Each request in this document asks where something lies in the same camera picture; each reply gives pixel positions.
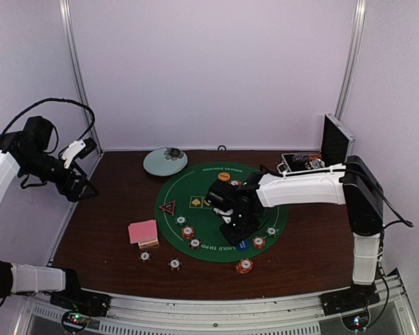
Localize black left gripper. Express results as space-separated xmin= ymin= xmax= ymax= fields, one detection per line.
xmin=20 ymin=149 xmax=98 ymax=202

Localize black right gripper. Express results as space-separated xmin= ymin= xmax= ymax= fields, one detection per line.
xmin=220 ymin=209 xmax=261 ymax=246

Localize blue small blind button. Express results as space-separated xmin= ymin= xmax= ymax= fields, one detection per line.
xmin=236 ymin=239 xmax=249 ymax=251

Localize red chips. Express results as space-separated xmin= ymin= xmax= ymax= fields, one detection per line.
xmin=252 ymin=237 xmax=266 ymax=249
xmin=181 ymin=226 xmax=195 ymax=239

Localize red poker chip stack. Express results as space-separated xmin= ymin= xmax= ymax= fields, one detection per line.
xmin=235 ymin=258 xmax=254 ymax=274

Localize green chips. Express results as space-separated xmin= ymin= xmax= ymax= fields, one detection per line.
xmin=265 ymin=227 xmax=279 ymax=237
xmin=175 ymin=216 xmax=187 ymax=225

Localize brown chips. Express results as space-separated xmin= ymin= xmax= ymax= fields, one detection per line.
xmin=189 ymin=238 xmax=202 ymax=250

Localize small red chip stack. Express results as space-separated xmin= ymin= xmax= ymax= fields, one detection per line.
xmin=230 ymin=180 xmax=242 ymax=186

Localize orange big blind button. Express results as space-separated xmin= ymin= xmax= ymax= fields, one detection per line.
xmin=218 ymin=172 xmax=231 ymax=181

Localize brown poker chip stack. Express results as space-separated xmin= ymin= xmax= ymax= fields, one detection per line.
xmin=168 ymin=258 xmax=182 ymax=271

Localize black triangular dealer button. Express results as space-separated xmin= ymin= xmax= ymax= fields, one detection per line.
xmin=159 ymin=200 xmax=176 ymax=216

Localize red-backed playing card deck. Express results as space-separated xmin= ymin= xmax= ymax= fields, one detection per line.
xmin=128 ymin=220 xmax=158 ymax=244

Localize single brown chip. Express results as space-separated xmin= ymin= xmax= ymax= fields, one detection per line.
xmin=139 ymin=251 xmax=151 ymax=262

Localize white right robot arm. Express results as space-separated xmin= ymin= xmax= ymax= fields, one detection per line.
xmin=205 ymin=156 xmax=383 ymax=308

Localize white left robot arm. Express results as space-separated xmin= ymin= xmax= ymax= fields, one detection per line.
xmin=0 ymin=116 xmax=98 ymax=310

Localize round green poker mat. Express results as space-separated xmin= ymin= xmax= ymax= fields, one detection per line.
xmin=155 ymin=162 xmax=288 ymax=263

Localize playing card box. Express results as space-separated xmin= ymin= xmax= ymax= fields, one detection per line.
xmin=138 ymin=239 xmax=159 ymax=250

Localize light blue flower plate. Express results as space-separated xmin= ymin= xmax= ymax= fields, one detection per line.
xmin=143 ymin=147 xmax=188 ymax=177

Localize aluminium poker case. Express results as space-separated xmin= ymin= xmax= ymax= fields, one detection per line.
xmin=277 ymin=114 xmax=355 ymax=173

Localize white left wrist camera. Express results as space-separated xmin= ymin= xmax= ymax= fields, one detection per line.
xmin=60 ymin=137 xmax=97 ymax=169

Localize left aluminium frame post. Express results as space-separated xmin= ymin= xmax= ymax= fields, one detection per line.
xmin=58 ymin=0 xmax=104 ymax=156

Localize aluminium frame post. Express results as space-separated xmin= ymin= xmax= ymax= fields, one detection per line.
xmin=335 ymin=0 xmax=367 ymax=120
xmin=58 ymin=0 xmax=104 ymax=156

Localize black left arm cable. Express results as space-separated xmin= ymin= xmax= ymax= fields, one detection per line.
xmin=0 ymin=97 xmax=96 ymax=154

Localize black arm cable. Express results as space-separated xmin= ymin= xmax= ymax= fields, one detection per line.
xmin=344 ymin=169 xmax=415 ymax=228
xmin=0 ymin=97 xmax=96 ymax=154

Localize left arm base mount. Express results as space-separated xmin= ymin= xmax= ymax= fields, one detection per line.
xmin=50 ymin=269 xmax=111 ymax=317

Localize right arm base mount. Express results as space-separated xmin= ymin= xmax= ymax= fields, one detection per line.
xmin=320 ymin=284 xmax=381 ymax=315

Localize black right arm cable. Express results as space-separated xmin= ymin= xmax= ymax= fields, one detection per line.
xmin=344 ymin=169 xmax=415 ymax=228

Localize aluminium front rail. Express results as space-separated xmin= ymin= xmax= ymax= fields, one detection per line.
xmin=20 ymin=268 xmax=419 ymax=335

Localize right aluminium frame post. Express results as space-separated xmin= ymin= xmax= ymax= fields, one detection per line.
xmin=335 ymin=0 xmax=367 ymax=120

